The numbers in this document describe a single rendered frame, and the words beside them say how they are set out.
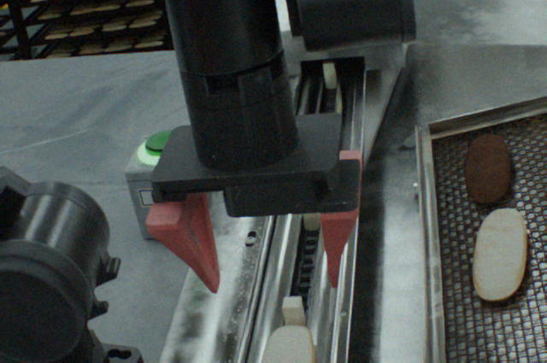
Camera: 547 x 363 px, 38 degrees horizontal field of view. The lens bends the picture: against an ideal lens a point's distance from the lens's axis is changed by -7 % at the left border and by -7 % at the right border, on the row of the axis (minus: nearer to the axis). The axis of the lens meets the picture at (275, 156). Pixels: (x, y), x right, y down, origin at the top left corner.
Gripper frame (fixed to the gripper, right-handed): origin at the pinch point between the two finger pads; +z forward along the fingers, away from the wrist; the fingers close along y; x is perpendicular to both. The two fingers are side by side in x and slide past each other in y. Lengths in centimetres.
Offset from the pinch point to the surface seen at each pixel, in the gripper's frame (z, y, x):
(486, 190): 2.7, 14.4, 12.1
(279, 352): 7.1, -0.7, 0.4
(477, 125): 3.2, 14.7, 23.3
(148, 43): 62, -78, 210
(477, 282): 3.0, 12.8, 1.6
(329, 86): 8.9, -0.5, 46.1
